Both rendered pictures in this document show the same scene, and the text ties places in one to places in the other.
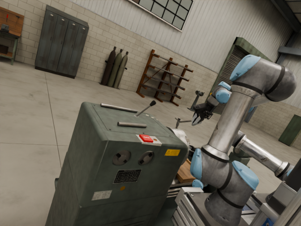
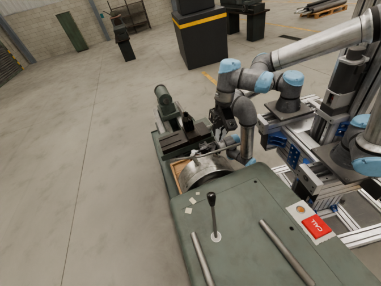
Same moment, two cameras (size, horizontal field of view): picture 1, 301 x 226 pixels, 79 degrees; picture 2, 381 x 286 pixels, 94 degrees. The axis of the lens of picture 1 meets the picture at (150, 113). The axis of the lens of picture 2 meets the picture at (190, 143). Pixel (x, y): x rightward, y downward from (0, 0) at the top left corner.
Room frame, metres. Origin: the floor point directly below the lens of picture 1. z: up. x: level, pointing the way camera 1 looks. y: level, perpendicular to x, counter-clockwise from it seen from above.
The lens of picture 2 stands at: (1.10, 0.29, 1.93)
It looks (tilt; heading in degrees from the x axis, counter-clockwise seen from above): 42 degrees down; 299
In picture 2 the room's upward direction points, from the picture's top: 15 degrees counter-clockwise
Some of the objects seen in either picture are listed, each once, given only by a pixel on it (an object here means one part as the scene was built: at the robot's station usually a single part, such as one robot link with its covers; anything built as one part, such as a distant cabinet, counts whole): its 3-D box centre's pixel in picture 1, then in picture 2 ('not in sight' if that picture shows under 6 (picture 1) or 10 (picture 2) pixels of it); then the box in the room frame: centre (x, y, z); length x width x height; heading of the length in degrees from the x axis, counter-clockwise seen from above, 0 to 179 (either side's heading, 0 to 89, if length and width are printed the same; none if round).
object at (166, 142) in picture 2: not in sight; (183, 137); (1.70, -0.72, 0.95); 0.43 x 0.18 x 0.04; 38
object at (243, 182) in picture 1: (238, 180); (365, 132); (0.69, -0.44, 1.33); 0.13 x 0.12 x 0.14; 84
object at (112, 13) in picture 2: not in sight; (118, 34); (6.86, -6.64, 0.82); 2.22 x 0.91 x 1.64; 128
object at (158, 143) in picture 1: (147, 143); (307, 223); (0.92, -0.05, 1.23); 0.13 x 0.08 x 0.06; 128
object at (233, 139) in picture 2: not in sight; (231, 141); (1.27, -0.58, 1.08); 0.11 x 0.08 x 0.09; 37
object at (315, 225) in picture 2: (145, 139); (316, 226); (0.90, -0.03, 1.26); 0.06 x 0.06 x 0.02; 38
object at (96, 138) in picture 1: (126, 148); (250, 255); (1.09, 0.06, 1.06); 0.59 x 0.48 x 0.39; 128
